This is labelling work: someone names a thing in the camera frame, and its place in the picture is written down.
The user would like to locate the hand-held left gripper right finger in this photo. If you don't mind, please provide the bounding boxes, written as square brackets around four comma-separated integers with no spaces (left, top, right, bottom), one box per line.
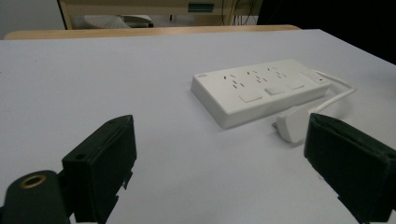
[304,112,396,224]

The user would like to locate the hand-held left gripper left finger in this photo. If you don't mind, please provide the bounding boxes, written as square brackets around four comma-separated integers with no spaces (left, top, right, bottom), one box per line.
[61,114,138,224]

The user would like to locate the white power plug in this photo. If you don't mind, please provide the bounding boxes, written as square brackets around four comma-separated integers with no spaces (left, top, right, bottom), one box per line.
[272,105,312,146]

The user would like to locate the white power strip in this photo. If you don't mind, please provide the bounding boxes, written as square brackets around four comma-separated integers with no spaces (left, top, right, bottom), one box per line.
[190,58,332,130]

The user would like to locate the wooden table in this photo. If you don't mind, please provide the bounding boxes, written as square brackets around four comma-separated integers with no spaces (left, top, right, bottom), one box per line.
[4,24,302,41]

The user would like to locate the wooden desk with drawer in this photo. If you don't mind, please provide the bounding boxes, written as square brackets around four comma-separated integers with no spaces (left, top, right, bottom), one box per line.
[57,0,262,31]

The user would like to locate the white power cable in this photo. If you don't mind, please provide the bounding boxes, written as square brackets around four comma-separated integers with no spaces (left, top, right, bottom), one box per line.
[308,70,358,115]

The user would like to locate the dark hanging cables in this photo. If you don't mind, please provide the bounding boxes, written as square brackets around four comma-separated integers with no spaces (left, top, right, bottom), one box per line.
[221,0,260,26]

